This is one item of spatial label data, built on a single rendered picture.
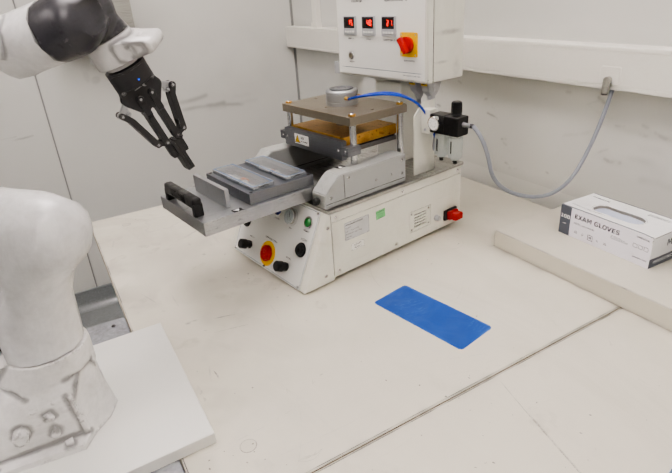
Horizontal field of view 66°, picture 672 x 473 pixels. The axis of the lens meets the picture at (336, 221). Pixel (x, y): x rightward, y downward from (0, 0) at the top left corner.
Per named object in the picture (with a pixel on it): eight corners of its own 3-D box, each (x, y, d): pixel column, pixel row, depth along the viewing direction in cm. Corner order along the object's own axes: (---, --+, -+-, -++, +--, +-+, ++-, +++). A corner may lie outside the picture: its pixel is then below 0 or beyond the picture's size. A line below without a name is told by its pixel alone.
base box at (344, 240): (376, 193, 170) (374, 142, 163) (469, 226, 143) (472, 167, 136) (231, 247, 140) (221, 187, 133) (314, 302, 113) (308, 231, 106)
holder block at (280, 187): (266, 166, 132) (265, 156, 131) (313, 184, 117) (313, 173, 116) (207, 183, 123) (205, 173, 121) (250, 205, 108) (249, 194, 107)
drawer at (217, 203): (272, 177, 135) (268, 148, 132) (323, 199, 119) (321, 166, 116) (163, 210, 119) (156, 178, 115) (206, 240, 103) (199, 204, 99)
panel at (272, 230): (234, 248, 139) (252, 181, 136) (299, 291, 117) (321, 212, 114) (228, 247, 137) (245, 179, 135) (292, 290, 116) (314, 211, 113)
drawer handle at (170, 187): (174, 196, 116) (171, 180, 114) (204, 215, 105) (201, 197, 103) (166, 199, 114) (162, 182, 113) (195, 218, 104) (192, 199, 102)
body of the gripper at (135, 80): (135, 50, 98) (161, 93, 104) (96, 73, 95) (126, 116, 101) (150, 53, 93) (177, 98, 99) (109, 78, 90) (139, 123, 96)
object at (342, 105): (354, 119, 150) (352, 74, 145) (436, 137, 128) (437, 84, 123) (285, 137, 137) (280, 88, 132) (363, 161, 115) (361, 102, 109)
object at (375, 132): (343, 126, 144) (342, 91, 140) (401, 140, 128) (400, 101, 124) (293, 139, 135) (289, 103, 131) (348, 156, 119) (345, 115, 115)
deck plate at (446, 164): (374, 141, 163) (374, 138, 163) (463, 164, 138) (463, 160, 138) (247, 179, 138) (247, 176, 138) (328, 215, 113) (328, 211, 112)
